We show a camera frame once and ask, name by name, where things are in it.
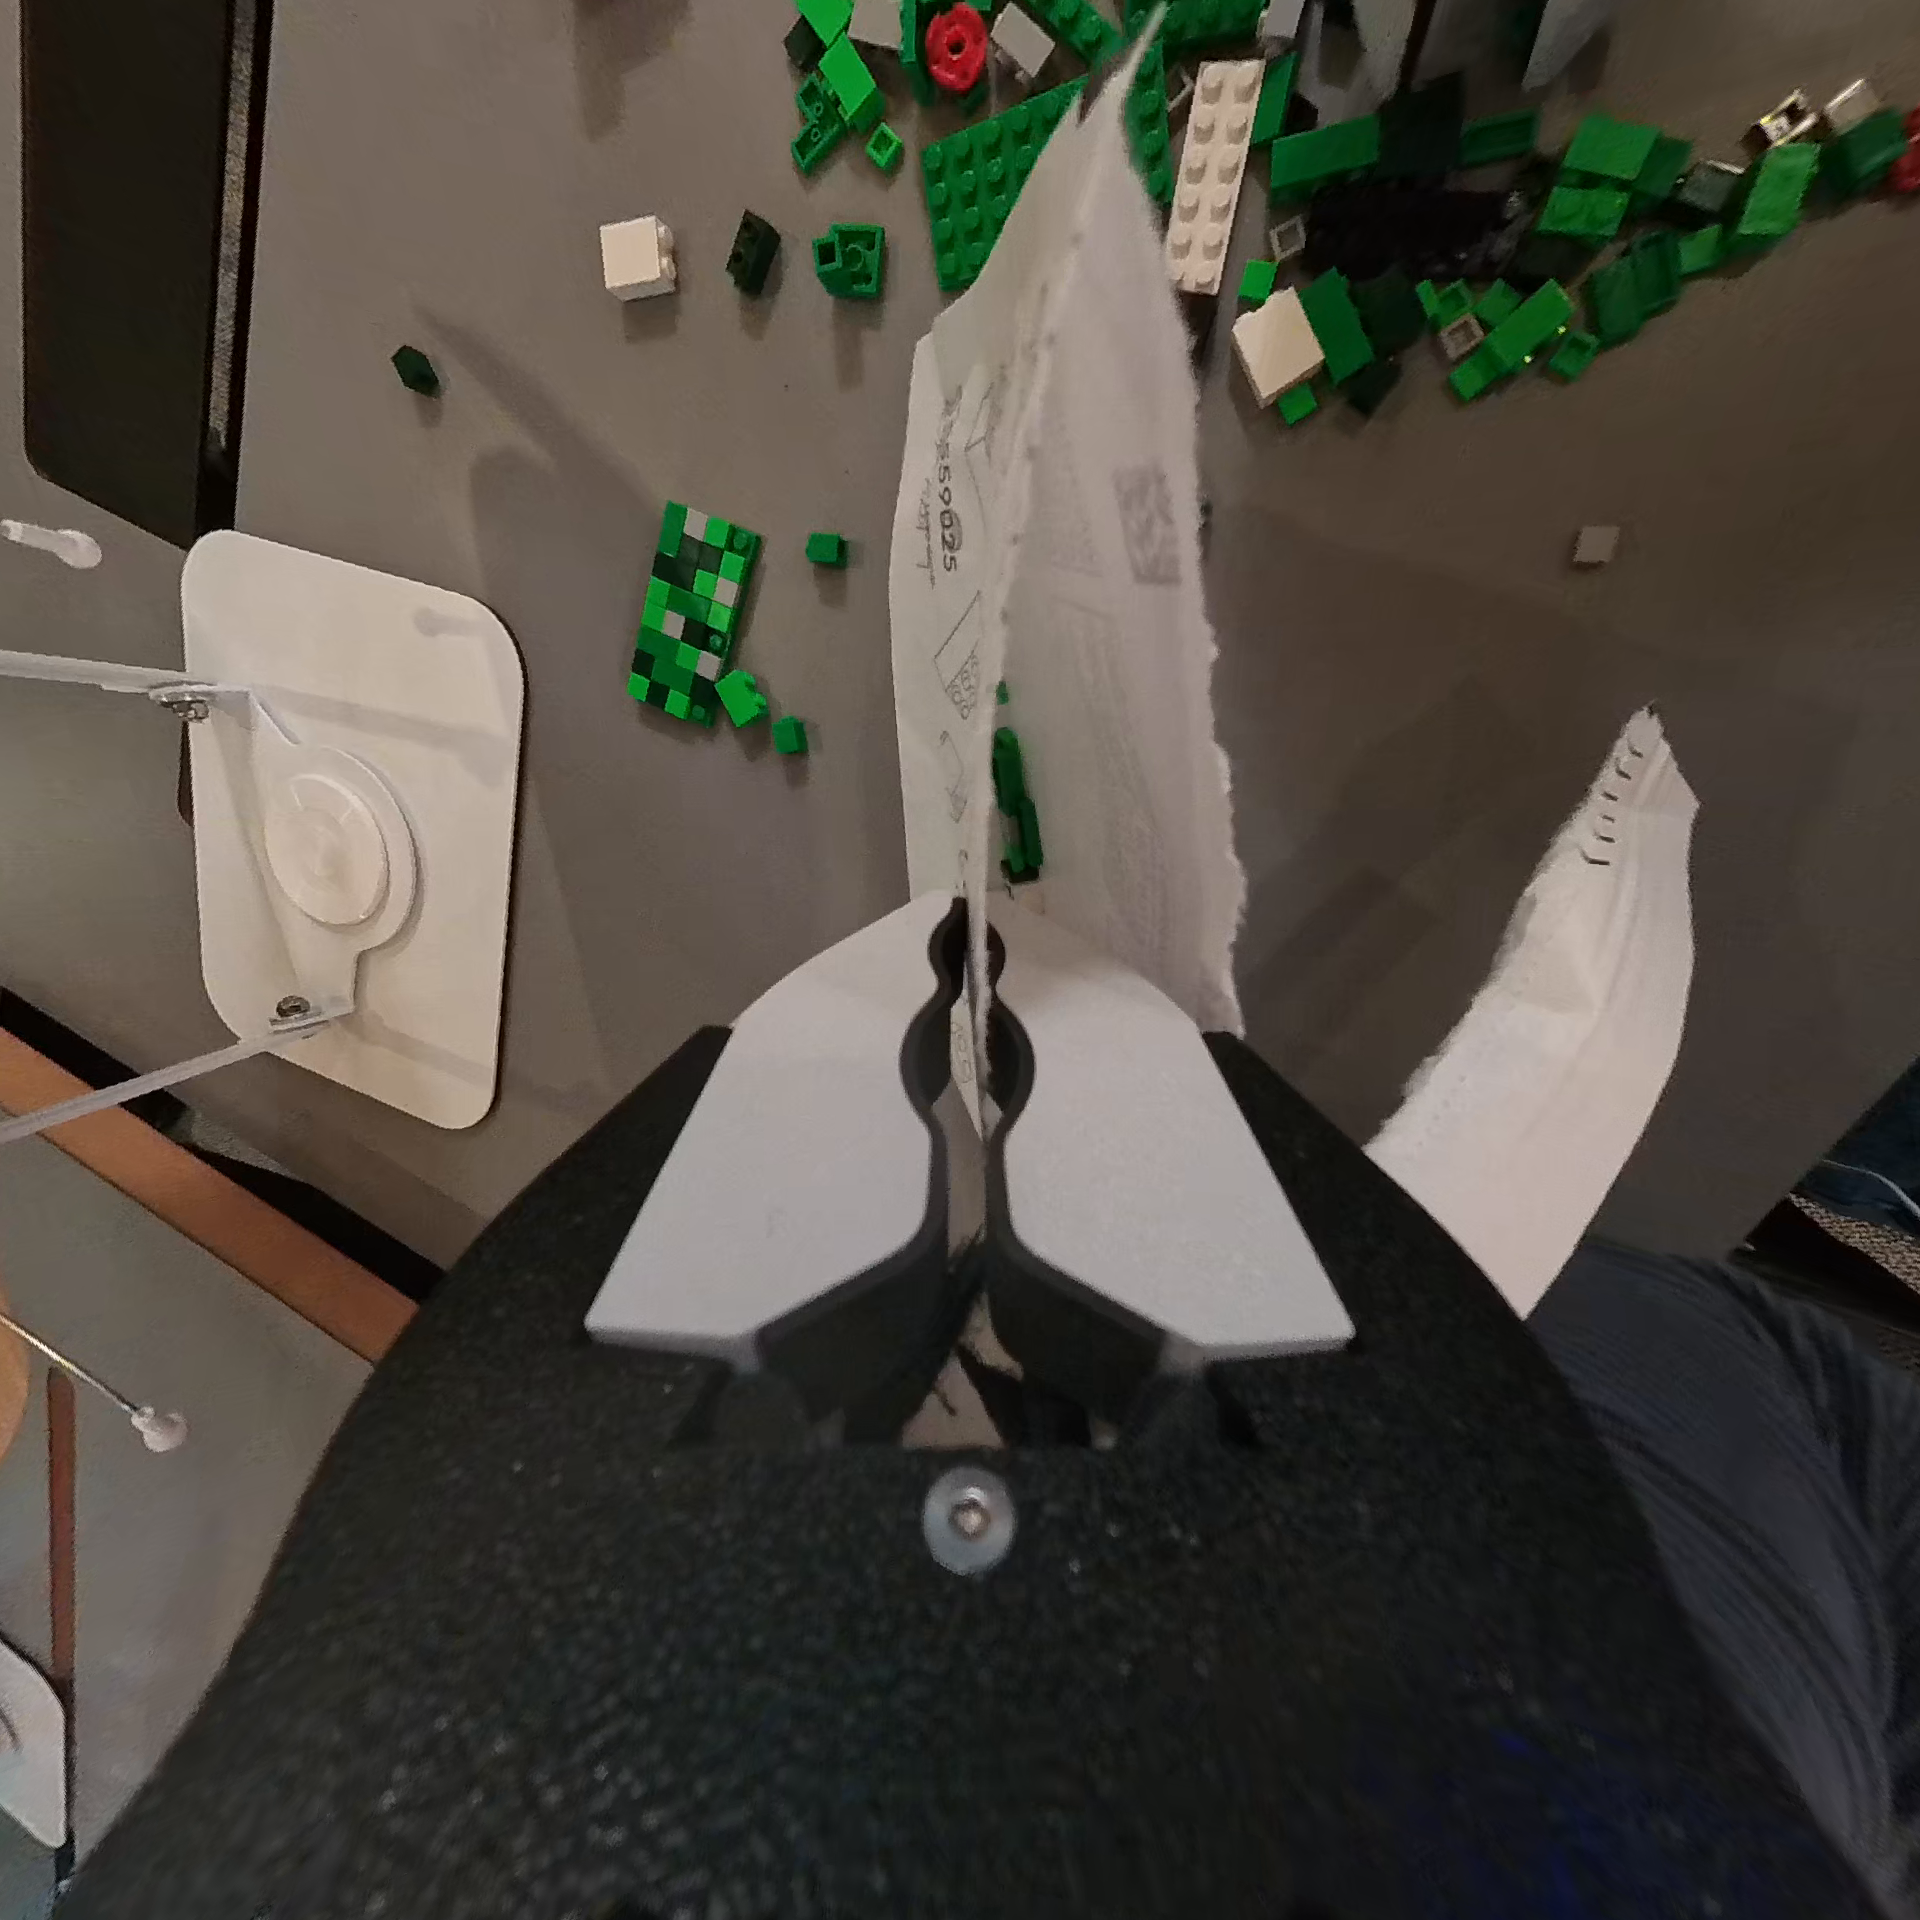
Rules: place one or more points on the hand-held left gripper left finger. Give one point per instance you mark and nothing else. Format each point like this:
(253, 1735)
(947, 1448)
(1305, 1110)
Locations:
(780, 1185)

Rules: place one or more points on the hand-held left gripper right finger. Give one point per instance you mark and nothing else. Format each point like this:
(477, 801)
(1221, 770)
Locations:
(1170, 1185)

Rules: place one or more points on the white paper bag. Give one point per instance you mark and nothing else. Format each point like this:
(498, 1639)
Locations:
(1109, 450)

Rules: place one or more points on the grey desk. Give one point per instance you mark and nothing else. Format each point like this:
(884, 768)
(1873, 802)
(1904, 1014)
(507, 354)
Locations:
(598, 902)

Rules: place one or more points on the green two-stud brick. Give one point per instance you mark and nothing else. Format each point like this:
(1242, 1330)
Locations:
(739, 698)

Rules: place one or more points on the green pixel-pattern brick plate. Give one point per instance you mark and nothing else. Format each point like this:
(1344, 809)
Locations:
(692, 613)

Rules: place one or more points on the grey table with brown edge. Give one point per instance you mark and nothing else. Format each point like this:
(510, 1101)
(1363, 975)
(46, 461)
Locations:
(180, 1349)

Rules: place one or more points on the white metal rod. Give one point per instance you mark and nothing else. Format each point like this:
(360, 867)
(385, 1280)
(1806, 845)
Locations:
(136, 1089)
(75, 669)

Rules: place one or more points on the dark blue ribbed shirt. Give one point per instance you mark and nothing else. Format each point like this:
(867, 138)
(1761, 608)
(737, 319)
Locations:
(1770, 1501)

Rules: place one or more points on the light grey square tile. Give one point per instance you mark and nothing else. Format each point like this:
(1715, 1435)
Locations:
(1597, 544)

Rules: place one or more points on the small dark green slope brick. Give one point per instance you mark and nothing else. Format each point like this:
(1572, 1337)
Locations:
(416, 371)

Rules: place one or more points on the white square brick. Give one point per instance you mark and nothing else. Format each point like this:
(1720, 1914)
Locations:
(638, 259)

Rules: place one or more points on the pile of toy bricks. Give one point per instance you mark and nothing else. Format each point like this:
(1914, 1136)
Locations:
(1348, 149)

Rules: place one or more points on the black panel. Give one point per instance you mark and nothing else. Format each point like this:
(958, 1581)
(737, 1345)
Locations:
(118, 224)

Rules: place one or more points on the white rounded base plate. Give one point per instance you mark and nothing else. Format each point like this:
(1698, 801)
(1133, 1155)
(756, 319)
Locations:
(388, 721)

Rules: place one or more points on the green plate with round post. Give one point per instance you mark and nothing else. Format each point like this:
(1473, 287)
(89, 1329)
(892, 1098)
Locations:
(848, 259)

